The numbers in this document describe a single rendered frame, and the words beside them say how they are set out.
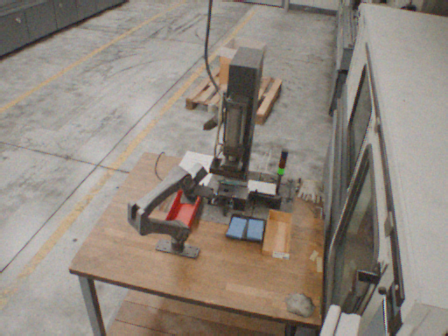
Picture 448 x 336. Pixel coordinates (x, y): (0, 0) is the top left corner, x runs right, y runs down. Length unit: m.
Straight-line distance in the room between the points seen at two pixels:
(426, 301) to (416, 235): 0.19
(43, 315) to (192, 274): 1.37
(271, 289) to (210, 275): 0.27
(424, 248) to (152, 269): 1.19
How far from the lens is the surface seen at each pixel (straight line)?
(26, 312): 2.91
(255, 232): 1.94
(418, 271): 0.89
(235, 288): 1.74
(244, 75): 1.79
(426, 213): 1.06
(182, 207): 2.07
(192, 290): 1.72
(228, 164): 1.91
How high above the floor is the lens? 2.27
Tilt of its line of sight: 36 degrees down
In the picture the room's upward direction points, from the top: 5 degrees clockwise
